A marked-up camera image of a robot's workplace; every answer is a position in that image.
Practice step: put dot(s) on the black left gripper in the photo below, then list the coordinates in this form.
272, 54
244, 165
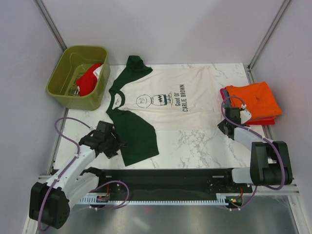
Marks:
118, 143

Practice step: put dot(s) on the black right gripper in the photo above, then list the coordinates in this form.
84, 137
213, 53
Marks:
221, 125

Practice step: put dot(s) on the cream green Charlie Brown shirt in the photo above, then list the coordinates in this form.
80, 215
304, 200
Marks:
146, 100

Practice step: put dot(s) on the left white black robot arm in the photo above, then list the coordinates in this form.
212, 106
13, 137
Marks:
51, 201

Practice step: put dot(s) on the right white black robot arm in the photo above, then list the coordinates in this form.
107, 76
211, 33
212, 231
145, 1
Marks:
270, 164

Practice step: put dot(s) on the teal folded shirt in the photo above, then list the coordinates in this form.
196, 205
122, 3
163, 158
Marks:
227, 100

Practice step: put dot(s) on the pink folded shirt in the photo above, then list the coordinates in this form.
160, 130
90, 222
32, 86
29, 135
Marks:
223, 93

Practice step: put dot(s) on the orange folded shirt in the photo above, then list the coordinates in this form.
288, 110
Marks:
258, 97

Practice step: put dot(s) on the red folded shirt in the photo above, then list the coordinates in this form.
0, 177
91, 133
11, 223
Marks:
262, 121

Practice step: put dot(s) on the red shirt in bin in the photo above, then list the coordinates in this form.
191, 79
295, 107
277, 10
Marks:
87, 82

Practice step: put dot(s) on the olive green plastic bin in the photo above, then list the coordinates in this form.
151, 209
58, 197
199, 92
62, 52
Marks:
74, 62

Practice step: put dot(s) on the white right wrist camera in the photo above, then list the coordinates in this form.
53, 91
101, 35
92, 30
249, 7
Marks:
245, 115

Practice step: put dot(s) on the right aluminium frame post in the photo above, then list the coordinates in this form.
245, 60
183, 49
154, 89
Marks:
274, 24

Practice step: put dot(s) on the aluminium frame post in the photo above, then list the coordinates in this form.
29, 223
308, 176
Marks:
274, 24
50, 23

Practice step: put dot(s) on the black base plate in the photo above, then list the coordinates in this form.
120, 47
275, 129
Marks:
167, 183

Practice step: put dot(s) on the white slotted cable duct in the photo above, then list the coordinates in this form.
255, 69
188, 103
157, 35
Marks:
216, 199

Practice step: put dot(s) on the left aluminium frame post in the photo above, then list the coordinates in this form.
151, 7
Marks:
50, 23

